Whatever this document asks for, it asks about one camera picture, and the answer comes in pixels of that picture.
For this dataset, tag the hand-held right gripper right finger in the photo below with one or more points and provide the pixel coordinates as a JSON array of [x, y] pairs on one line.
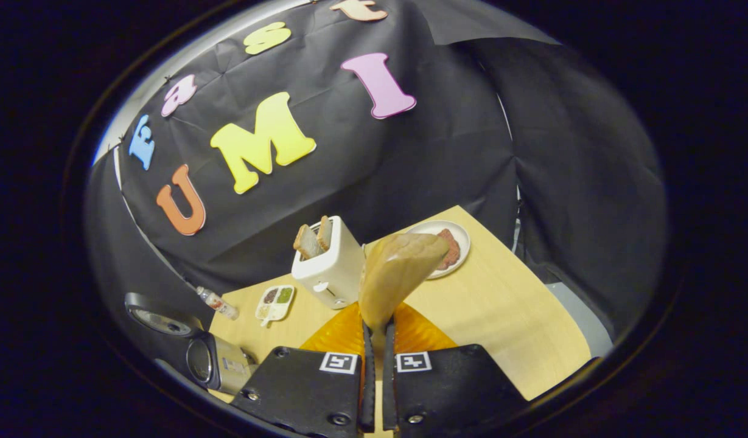
[[389, 389]]

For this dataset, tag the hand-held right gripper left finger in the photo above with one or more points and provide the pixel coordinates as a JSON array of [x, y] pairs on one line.
[[367, 389]]

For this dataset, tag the wooden spoon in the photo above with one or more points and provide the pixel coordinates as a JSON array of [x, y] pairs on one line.
[[395, 274]]

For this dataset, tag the dark grey rice cooker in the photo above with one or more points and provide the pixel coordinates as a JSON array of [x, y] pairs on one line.
[[224, 365]]

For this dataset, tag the white toaster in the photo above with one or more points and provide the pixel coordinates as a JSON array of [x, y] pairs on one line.
[[334, 274]]

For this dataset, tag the white divided seasoning tray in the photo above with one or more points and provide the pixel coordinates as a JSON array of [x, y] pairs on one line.
[[275, 302]]

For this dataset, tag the brown meat piece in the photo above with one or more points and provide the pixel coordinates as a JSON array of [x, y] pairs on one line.
[[451, 249]]

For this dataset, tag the toast slice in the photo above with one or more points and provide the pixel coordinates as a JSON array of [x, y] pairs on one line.
[[325, 232], [307, 241]]

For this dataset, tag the white round plate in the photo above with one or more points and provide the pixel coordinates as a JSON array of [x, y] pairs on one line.
[[462, 240]]

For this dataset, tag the small clear bottle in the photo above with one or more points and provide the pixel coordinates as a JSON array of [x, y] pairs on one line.
[[218, 304]]

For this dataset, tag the black backdrop cloth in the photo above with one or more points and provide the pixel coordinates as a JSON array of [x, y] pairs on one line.
[[410, 170]]

